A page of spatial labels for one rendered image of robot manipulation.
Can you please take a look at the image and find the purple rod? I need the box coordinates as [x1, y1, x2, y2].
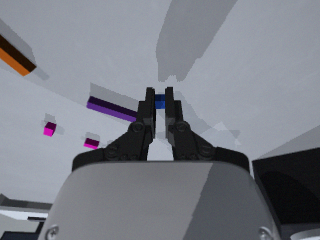
[87, 96, 137, 122]

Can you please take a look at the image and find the small blue block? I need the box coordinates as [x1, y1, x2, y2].
[155, 94, 165, 109]

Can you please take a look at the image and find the orange rod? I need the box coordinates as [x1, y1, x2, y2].
[0, 35, 36, 76]

